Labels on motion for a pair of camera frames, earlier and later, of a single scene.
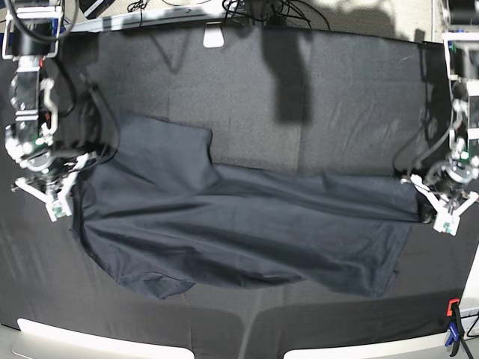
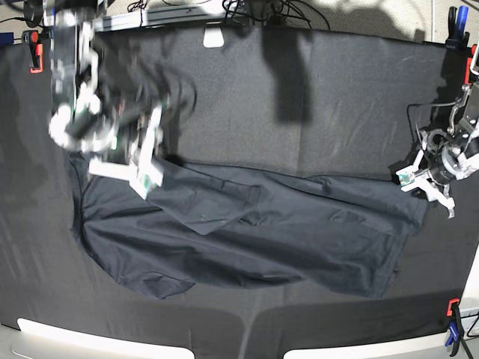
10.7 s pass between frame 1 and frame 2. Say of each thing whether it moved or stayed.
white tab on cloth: stayed
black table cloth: stayed
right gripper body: moved
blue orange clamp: stayed
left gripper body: moved
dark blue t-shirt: stayed
